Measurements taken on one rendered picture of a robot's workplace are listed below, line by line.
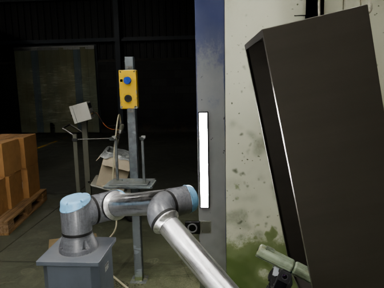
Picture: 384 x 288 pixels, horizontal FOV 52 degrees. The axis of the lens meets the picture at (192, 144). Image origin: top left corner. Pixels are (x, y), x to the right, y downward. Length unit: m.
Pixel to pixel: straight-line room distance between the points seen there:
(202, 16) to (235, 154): 0.88
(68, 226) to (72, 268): 0.20
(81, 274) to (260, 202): 1.21
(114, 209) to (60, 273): 0.39
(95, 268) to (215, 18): 1.57
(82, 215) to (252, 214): 1.15
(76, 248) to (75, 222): 0.13
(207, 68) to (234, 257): 1.26
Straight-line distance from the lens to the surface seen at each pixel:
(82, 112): 4.34
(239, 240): 2.70
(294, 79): 1.39
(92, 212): 2.03
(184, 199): 1.59
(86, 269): 2.01
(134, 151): 2.80
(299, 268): 1.70
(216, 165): 2.54
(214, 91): 2.48
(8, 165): 4.67
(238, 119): 2.49
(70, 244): 2.05
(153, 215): 1.49
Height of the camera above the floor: 1.47
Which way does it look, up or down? 9 degrees down
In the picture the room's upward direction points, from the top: 1 degrees counter-clockwise
